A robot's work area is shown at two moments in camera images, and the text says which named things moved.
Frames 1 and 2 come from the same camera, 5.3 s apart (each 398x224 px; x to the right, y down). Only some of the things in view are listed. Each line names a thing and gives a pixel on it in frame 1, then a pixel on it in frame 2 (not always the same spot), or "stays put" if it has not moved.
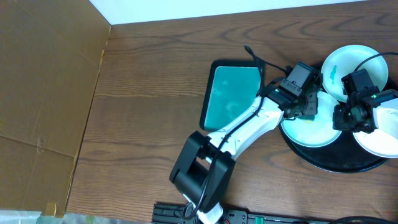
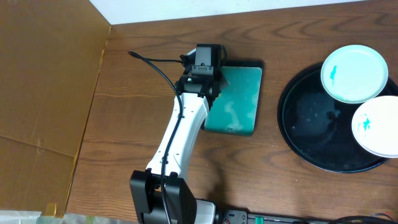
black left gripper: (311, 101) -> (222, 83)
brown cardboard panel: (51, 52) stays put
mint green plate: (344, 60) stays put
